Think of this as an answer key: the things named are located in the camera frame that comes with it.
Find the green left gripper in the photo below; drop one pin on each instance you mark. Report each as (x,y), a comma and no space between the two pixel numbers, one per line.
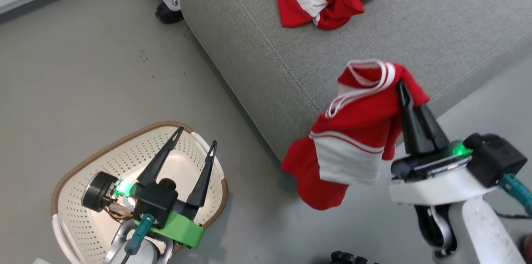
(183,228)

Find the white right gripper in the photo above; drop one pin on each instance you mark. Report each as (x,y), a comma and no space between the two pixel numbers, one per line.
(432,185)

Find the red garment white trimmed panel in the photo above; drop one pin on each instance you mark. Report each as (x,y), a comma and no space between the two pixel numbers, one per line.
(353,131)

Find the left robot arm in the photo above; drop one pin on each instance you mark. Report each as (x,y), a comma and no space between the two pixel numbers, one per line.
(141,251)

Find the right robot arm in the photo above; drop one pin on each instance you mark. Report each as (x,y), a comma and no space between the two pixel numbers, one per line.
(478,230)

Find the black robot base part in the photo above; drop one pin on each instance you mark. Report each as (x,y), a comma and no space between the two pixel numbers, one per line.
(351,258)

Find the grey fabric sofa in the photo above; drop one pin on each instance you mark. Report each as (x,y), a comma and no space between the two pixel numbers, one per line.
(374,48)

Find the white perforated laundry basket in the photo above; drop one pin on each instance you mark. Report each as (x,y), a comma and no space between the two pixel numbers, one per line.
(124,158)

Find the black caster wheel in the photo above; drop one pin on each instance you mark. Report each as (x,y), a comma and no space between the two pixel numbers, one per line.
(168,13)

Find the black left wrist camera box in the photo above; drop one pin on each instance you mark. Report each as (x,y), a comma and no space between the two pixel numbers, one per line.
(156,201)

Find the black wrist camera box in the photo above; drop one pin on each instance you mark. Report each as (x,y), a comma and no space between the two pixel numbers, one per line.
(156,201)
(496,158)

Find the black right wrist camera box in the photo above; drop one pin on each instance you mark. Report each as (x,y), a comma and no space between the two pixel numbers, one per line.
(496,158)

